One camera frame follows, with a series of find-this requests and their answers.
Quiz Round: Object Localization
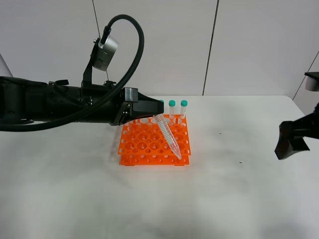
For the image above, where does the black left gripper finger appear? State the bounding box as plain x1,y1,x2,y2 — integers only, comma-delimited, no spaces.
133,93,164,117

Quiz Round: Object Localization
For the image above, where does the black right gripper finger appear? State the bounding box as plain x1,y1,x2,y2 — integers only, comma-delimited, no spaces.
275,121,310,160

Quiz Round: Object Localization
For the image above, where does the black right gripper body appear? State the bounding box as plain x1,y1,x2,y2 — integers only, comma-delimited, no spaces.
292,104,319,139

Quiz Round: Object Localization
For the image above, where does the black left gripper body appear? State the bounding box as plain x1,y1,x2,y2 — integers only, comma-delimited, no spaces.
110,87,139,126

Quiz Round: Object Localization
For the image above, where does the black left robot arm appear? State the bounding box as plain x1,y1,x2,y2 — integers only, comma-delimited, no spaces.
0,76,164,125

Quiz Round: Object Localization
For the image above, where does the orange test tube rack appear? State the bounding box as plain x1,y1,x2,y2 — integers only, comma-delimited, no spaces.
118,114,191,166

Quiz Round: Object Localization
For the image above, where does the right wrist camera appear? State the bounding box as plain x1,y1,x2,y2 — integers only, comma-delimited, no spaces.
305,72,319,92

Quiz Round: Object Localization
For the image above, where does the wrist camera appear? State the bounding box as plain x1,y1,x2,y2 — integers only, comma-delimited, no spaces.
83,37,120,88
305,72,319,92

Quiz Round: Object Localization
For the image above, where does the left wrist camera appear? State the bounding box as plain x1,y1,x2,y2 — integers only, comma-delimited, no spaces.
83,37,120,88

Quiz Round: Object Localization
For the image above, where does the black left camera cable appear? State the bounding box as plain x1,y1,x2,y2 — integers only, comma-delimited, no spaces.
0,14,145,132

